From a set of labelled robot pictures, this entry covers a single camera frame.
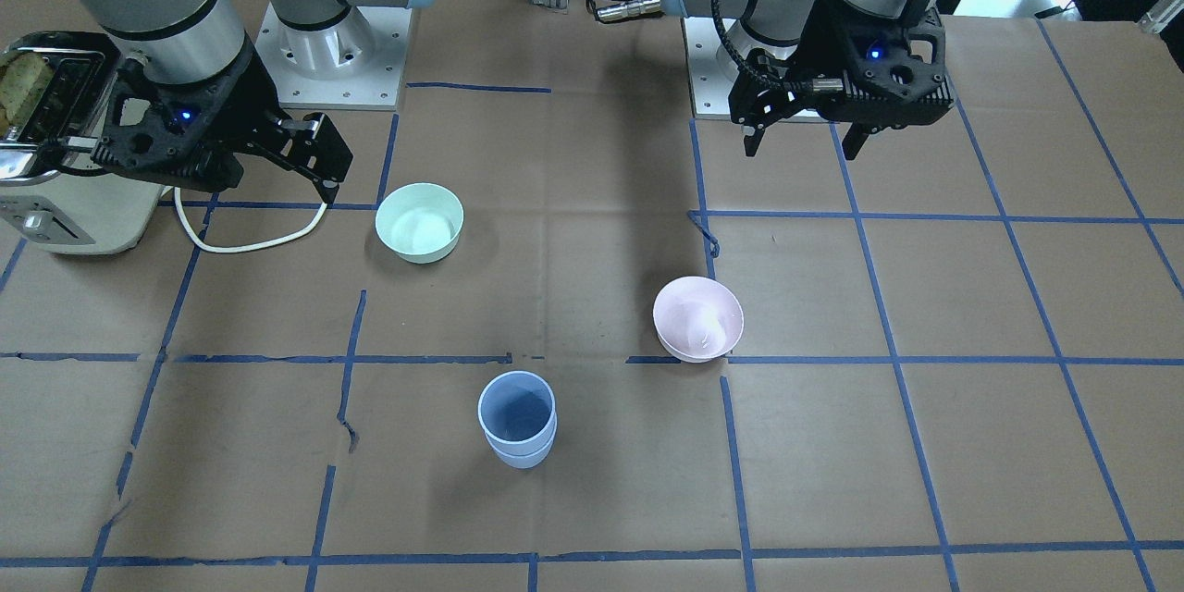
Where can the blue cup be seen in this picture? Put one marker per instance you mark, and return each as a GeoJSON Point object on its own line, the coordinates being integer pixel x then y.
{"type": "Point", "coordinates": [524, 460]}
{"type": "Point", "coordinates": [518, 409]}

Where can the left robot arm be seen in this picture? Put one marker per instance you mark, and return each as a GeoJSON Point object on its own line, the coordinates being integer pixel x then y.
{"type": "Point", "coordinates": [776, 25]}

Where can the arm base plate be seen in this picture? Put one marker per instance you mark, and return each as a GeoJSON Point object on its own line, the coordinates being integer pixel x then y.
{"type": "Point", "coordinates": [712, 73]}
{"type": "Point", "coordinates": [357, 65]}

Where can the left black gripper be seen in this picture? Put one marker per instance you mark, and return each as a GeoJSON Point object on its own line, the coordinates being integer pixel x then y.
{"type": "Point", "coordinates": [820, 44]}

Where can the bread slice in toaster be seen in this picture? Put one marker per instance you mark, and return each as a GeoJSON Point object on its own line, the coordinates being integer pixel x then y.
{"type": "Point", "coordinates": [26, 76]}

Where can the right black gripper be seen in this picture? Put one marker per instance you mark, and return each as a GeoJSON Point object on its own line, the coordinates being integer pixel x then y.
{"type": "Point", "coordinates": [242, 91]}

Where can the pink bowl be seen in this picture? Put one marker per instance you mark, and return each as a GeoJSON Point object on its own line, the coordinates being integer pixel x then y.
{"type": "Point", "coordinates": [697, 319]}

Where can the cream toaster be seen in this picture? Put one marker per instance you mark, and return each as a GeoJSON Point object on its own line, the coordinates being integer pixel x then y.
{"type": "Point", "coordinates": [86, 212]}

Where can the green bowl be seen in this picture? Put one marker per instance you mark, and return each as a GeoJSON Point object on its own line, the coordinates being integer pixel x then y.
{"type": "Point", "coordinates": [421, 222]}

